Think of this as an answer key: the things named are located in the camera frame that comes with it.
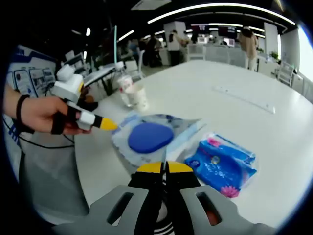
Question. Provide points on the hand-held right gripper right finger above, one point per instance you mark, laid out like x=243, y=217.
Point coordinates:
x=212, y=203

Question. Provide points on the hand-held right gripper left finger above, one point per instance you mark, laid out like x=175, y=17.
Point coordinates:
x=117, y=210

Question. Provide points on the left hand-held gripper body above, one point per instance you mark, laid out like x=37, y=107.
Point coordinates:
x=67, y=84

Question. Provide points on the blue tissue packet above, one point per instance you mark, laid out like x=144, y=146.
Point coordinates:
x=220, y=166

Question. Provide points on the clear plastic water bottle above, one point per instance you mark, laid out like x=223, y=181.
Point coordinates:
x=124, y=83

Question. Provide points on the white printed paper cup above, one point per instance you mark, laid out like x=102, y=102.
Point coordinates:
x=138, y=98

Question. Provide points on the clear packet with blue pad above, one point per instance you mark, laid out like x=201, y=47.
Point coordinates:
x=151, y=137

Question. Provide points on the white tabletop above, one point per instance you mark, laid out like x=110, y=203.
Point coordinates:
x=220, y=80

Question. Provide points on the person's left hand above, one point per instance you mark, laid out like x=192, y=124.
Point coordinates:
x=44, y=112

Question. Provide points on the open laptop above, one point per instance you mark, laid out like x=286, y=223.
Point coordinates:
x=100, y=74

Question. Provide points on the black laptop stand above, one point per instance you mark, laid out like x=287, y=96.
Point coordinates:
x=108, y=86

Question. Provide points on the black wristband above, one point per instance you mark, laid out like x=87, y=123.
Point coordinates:
x=19, y=107

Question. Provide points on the white office chair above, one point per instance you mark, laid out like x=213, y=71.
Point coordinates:
x=138, y=66
x=286, y=73

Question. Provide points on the white flat strip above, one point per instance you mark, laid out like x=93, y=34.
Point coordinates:
x=244, y=98

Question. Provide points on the green potted plant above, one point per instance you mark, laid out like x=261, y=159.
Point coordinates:
x=274, y=55

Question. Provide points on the wall poster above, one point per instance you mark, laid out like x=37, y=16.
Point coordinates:
x=31, y=71

